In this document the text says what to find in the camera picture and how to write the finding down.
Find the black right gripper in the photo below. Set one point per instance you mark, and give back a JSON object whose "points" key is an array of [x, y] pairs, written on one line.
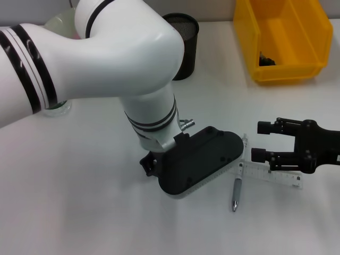
{"points": [[318, 148]]}

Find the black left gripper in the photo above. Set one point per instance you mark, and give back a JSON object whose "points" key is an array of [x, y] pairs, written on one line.
{"points": [[148, 164]]}

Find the green plastic wrapper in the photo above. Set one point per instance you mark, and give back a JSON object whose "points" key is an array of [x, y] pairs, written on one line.
{"points": [[267, 60]]}

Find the clear green-label water bottle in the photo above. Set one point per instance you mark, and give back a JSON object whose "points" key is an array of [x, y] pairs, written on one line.
{"points": [[57, 110]]}

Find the clear plastic ruler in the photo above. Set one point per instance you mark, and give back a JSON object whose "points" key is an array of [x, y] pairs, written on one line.
{"points": [[284, 178]]}

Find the grey white pen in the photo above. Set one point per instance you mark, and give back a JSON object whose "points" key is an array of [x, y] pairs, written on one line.
{"points": [[236, 191]]}

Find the black mesh pen holder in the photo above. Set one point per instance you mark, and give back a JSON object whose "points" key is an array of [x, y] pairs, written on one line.
{"points": [[190, 50]]}

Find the green glass fruit plate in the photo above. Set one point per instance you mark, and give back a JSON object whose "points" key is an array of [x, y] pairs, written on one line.
{"points": [[61, 22]]}

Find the yellow plastic bin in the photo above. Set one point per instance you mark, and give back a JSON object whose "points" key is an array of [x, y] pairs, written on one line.
{"points": [[287, 32]]}

